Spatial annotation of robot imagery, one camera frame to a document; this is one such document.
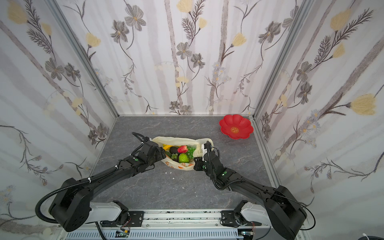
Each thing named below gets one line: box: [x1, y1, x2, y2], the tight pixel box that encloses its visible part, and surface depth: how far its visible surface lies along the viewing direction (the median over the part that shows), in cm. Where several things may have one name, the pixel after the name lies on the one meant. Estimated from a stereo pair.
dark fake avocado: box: [169, 146, 178, 154], surface depth 97 cm
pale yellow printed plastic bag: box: [152, 136, 214, 171], surface depth 85 cm
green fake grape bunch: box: [186, 146, 197, 160], surface depth 96 cm
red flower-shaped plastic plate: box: [219, 114, 254, 140], surface depth 116 cm
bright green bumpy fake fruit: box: [178, 153, 190, 163], surface depth 92 cm
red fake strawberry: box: [177, 145, 188, 154], surface depth 95 cm
